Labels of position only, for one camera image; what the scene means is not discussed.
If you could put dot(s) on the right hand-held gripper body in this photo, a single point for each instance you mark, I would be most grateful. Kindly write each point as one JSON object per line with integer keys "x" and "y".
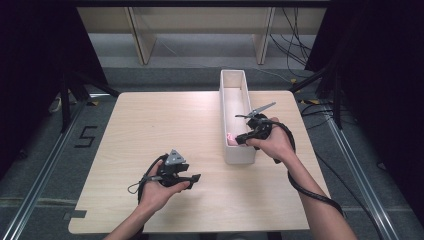
{"x": 260, "y": 128}

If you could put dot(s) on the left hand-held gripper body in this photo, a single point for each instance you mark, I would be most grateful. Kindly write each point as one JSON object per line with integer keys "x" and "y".
{"x": 173, "y": 171}

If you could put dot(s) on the long white storage box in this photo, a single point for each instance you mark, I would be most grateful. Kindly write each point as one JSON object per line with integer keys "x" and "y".
{"x": 233, "y": 100}

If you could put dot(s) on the person's right hand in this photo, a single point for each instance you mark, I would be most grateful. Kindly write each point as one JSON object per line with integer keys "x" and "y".
{"x": 278, "y": 145}

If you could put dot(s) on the person's left hand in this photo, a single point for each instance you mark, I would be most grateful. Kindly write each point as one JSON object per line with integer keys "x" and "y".
{"x": 153, "y": 195}

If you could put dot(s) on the black metal stand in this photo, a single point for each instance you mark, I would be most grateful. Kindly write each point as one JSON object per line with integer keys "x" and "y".
{"x": 65, "y": 100}
{"x": 337, "y": 100}

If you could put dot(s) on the light wooden shelf unit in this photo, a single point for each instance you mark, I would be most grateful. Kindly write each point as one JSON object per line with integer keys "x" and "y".
{"x": 200, "y": 20}

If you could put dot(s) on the grey tape strip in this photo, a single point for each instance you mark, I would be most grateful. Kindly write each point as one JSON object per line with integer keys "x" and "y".
{"x": 75, "y": 215}

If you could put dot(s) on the black curtain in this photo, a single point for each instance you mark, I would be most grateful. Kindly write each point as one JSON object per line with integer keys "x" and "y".
{"x": 383, "y": 83}
{"x": 33, "y": 66}

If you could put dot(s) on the aluminium floor rail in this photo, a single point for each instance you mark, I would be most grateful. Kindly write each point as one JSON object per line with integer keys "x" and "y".
{"x": 40, "y": 180}
{"x": 356, "y": 173}

